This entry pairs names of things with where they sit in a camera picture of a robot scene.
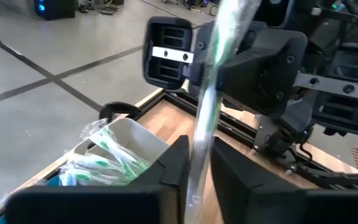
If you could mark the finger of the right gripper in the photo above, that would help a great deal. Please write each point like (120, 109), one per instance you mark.
(149, 73)
(353, 121)

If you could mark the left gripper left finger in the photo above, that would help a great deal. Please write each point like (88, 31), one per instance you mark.
(104, 202)

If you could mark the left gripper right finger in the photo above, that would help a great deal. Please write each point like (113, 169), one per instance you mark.
(259, 199)

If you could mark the blue toothbrush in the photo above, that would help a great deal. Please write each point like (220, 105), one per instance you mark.
(64, 179)

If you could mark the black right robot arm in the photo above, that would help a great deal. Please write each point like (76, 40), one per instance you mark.
(275, 137)

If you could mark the light grey plastic bin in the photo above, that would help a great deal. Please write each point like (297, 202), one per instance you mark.
(135, 137)

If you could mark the computer tower green lights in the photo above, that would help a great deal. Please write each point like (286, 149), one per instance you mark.
(54, 7)

